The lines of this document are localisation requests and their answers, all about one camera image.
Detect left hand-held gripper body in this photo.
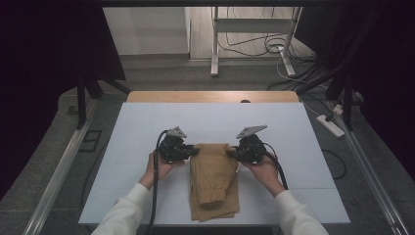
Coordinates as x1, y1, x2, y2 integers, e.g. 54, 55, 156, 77
157, 125, 189, 165

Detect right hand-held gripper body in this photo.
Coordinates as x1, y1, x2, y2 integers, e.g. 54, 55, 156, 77
233, 124, 269, 165

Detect tan pants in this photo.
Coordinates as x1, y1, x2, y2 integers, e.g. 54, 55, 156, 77
189, 142, 241, 223

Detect person's left hand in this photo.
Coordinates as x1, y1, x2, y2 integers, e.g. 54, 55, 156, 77
138, 151, 186, 191

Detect person's right hand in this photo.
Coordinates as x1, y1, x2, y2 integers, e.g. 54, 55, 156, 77
241, 158, 287, 198

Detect white table cover board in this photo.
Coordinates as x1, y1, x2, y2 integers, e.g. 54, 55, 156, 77
77, 102, 351, 226

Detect wooden table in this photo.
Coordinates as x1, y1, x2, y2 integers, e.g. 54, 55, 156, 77
126, 90, 300, 104

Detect white power strip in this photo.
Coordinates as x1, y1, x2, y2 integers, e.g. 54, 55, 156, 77
315, 114, 346, 138

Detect black metal stand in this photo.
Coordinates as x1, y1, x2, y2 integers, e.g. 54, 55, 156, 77
76, 70, 132, 130
326, 74, 356, 132

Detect dark curtain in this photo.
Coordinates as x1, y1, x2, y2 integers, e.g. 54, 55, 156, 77
0, 0, 127, 201
295, 0, 415, 181

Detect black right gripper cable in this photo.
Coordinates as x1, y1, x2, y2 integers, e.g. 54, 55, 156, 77
262, 141, 290, 191

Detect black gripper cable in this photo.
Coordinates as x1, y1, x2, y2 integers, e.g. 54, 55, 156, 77
262, 141, 290, 191
146, 129, 171, 235

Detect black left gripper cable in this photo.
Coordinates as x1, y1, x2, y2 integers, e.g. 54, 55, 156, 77
146, 129, 171, 235

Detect bundle of black floor cables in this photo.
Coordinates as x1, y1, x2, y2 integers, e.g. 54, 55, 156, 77
266, 60, 331, 96

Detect looped black floor cable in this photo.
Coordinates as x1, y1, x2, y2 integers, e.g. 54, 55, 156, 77
321, 148, 347, 180

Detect coiled cables under stand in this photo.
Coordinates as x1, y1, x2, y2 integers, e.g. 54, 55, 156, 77
216, 7, 317, 65

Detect aluminium rail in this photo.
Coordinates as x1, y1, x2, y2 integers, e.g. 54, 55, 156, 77
23, 97, 101, 235
326, 101, 415, 235

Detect white metal frame stand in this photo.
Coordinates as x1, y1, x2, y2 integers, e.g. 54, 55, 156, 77
209, 6, 302, 78

